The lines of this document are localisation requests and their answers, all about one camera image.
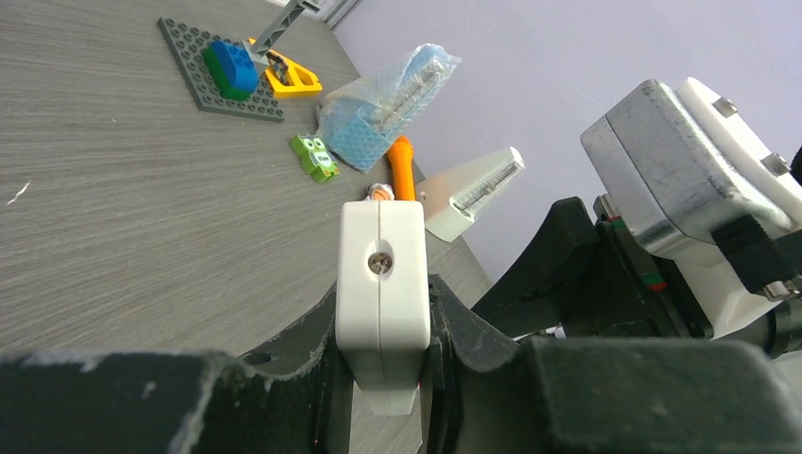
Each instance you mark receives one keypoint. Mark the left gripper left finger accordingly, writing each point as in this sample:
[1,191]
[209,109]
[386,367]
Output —
[290,394]

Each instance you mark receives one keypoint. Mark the orange toy microphone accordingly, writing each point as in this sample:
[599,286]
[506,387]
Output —
[400,156]

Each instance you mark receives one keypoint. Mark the grey lego baseplate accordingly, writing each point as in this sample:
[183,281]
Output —
[186,44]

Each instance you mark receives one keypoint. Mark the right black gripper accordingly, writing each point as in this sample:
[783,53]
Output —
[623,291]

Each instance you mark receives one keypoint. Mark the grey lego piece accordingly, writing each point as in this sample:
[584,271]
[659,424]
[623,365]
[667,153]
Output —
[259,48]

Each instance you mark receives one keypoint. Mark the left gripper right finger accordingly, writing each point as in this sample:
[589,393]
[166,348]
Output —
[482,392]

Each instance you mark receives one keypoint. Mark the green owl toy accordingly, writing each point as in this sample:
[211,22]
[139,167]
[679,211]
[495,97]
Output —
[315,159]

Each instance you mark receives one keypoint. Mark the small figurine bottle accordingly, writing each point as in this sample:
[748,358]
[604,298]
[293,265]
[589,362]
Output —
[380,192]

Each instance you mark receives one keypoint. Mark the white metronome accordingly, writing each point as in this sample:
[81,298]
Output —
[453,198]

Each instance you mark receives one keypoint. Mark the yellow triangle toy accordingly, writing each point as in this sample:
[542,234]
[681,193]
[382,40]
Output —
[281,76]

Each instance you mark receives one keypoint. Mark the white air conditioner remote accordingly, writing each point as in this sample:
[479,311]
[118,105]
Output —
[382,321]

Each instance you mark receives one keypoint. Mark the blue lego brick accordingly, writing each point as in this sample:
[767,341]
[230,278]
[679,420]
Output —
[232,70]

